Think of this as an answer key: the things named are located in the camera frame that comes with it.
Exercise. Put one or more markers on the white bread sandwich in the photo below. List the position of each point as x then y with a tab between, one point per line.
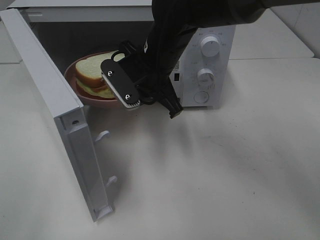
89	78

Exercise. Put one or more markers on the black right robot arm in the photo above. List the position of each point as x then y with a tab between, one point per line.
176	21

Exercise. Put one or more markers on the lower white timer knob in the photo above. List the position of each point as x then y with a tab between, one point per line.
205	77

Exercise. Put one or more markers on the upper white power knob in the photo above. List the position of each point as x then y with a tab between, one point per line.
210	46

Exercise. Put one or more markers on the round door release button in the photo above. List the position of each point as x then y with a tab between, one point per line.
201	97

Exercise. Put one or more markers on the pink round plate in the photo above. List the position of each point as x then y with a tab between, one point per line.
87	99

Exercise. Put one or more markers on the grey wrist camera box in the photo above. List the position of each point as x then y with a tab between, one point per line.
122	78

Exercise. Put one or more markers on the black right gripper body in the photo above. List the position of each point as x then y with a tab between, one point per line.
145	79

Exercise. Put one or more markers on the white microwave oven body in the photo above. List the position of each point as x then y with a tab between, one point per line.
72	29

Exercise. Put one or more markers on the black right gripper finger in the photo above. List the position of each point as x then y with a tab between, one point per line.
127	48
168	98

